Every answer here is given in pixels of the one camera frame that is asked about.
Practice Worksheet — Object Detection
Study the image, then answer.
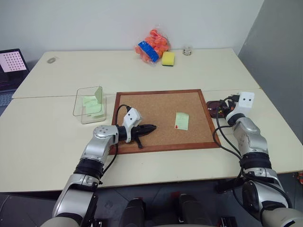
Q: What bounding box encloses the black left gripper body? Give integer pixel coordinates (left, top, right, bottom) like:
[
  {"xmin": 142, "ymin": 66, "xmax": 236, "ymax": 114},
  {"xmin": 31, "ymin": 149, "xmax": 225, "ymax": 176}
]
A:
[{"xmin": 130, "ymin": 125, "xmax": 145, "ymax": 140}]

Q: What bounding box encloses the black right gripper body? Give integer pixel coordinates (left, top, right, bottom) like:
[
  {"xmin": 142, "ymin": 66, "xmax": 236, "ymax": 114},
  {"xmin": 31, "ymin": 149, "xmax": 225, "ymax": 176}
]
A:
[{"xmin": 219, "ymin": 94, "xmax": 239, "ymax": 117}]

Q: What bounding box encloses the dark red round tray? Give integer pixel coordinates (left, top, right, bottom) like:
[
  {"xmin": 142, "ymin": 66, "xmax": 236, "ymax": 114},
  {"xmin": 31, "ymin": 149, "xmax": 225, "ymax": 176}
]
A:
[{"xmin": 206, "ymin": 100, "xmax": 228, "ymax": 119}]

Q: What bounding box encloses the green sticky note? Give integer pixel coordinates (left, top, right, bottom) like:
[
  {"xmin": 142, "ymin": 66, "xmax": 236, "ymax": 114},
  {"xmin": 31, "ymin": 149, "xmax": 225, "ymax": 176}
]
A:
[{"xmin": 174, "ymin": 112, "xmax": 190, "ymax": 131}]

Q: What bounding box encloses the clear plastic box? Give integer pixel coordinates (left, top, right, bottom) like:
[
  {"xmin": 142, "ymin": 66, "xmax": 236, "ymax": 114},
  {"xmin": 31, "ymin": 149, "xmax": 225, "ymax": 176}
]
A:
[{"xmin": 72, "ymin": 86, "xmax": 107, "ymax": 125}]

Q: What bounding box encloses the wood framed cork board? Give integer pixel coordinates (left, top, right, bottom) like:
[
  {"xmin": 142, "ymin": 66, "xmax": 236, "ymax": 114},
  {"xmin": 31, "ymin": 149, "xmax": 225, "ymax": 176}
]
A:
[{"xmin": 110, "ymin": 88, "xmax": 221, "ymax": 155}]

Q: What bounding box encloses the green sticky notes stack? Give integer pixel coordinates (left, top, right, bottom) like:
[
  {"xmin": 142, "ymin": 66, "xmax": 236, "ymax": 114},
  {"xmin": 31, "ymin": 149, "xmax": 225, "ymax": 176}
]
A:
[{"xmin": 82, "ymin": 95, "xmax": 106, "ymax": 119}]

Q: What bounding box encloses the yellow green sponge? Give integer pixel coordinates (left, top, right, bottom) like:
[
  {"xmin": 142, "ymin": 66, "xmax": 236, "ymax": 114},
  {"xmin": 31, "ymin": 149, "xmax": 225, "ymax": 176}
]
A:
[{"xmin": 161, "ymin": 52, "xmax": 176, "ymax": 67}]

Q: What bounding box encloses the dark rounded shape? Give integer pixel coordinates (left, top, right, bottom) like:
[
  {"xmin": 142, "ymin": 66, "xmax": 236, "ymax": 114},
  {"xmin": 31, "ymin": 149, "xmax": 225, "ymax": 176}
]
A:
[
  {"xmin": 178, "ymin": 193, "xmax": 214, "ymax": 227},
  {"xmin": 118, "ymin": 197, "xmax": 145, "ymax": 227}
]

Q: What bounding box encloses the bag of orange items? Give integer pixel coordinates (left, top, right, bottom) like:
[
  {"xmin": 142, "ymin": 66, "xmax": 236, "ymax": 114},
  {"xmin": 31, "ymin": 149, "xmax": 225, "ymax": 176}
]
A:
[{"xmin": 134, "ymin": 23, "xmax": 172, "ymax": 68}]

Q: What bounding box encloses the black laptop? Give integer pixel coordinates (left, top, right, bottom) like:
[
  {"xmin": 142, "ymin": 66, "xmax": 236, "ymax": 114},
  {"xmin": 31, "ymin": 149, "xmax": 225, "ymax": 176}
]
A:
[{"xmin": 0, "ymin": 48, "xmax": 30, "ymax": 114}]

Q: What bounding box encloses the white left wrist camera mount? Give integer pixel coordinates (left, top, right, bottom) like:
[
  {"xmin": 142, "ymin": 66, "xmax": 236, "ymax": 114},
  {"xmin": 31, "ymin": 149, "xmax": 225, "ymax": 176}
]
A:
[{"xmin": 122, "ymin": 107, "xmax": 143, "ymax": 143}]

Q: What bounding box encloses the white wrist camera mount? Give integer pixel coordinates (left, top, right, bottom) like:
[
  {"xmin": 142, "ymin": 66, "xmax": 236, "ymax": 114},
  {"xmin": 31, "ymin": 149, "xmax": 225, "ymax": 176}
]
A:
[
  {"xmin": 122, "ymin": 107, "xmax": 143, "ymax": 143},
  {"xmin": 226, "ymin": 91, "xmax": 255, "ymax": 119}
]

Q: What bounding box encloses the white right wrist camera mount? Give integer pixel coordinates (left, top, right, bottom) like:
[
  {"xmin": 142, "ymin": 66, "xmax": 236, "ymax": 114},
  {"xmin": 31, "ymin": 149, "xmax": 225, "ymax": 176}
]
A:
[{"xmin": 226, "ymin": 91, "xmax": 255, "ymax": 119}]

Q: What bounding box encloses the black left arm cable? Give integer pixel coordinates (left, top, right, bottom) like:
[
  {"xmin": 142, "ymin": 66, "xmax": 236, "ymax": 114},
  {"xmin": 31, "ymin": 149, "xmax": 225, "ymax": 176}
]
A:
[{"xmin": 101, "ymin": 104, "xmax": 131, "ymax": 177}]

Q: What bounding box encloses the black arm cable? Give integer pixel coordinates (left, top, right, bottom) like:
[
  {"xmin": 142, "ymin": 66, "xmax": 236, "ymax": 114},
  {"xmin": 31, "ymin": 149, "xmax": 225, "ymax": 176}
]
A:
[
  {"xmin": 214, "ymin": 117, "xmax": 293, "ymax": 209},
  {"xmin": 101, "ymin": 104, "xmax": 131, "ymax": 177}
]

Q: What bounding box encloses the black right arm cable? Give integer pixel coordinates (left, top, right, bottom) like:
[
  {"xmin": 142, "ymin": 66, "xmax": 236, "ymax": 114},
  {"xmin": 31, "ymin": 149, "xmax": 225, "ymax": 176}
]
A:
[{"xmin": 214, "ymin": 117, "xmax": 293, "ymax": 209}]

